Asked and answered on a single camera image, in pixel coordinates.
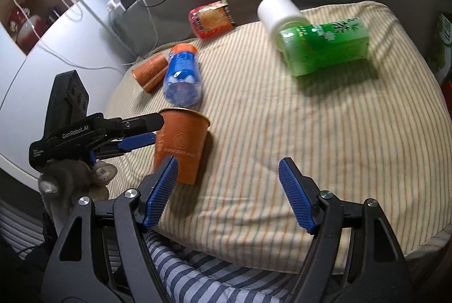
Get orange patterned paper cup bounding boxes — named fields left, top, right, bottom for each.
left=154, top=108, right=210, bottom=185

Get gloved left hand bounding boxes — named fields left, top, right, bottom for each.
left=38, top=160, right=117, bottom=235

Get blue plastic bottle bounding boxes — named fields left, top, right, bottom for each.
left=163, top=43, right=202, bottom=108

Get striped blue white trousers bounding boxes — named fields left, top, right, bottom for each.
left=106, top=230, right=340, bottom=303

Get red snack canister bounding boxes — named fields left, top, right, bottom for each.
left=188, top=0, right=235, bottom=40

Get white shelf cabinet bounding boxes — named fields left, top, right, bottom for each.
left=1, top=0, right=83, bottom=55

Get white plastic jar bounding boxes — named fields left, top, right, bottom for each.
left=257, top=0, right=310, bottom=51

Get green tea bottle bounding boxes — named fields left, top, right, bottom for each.
left=279, top=18, right=369, bottom=77

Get green paper shopping bag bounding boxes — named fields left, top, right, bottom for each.
left=426, top=13, right=451, bottom=84

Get white cable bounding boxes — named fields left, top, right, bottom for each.
left=6, top=0, right=160, bottom=73

